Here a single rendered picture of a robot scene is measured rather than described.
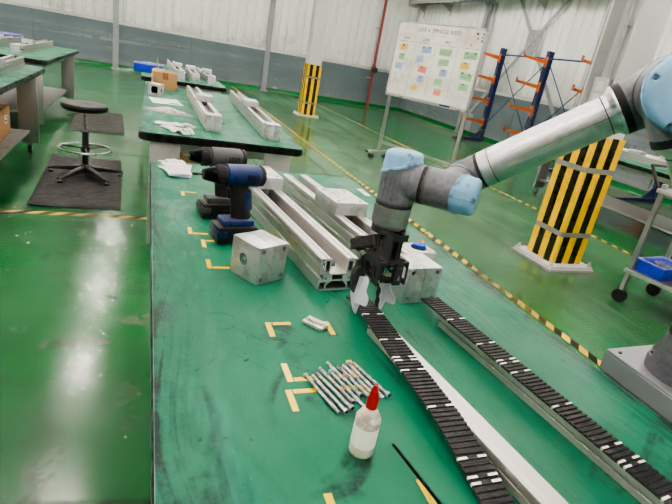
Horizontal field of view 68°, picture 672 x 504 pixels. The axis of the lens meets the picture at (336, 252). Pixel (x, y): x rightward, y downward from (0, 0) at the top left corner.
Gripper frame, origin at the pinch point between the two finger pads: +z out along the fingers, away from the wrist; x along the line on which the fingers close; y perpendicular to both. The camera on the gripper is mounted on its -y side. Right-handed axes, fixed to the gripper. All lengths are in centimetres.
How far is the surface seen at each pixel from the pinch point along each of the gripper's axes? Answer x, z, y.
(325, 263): -4.5, -4.1, -14.0
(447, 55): 366, -75, -486
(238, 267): -22.5, 1.1, -24.1
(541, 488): 0, 0, 52
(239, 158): -13, -16, -64
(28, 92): -100, 26, -454
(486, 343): 18.7, -0.2, 19.0
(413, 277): 15.2, -3.9, -5.2
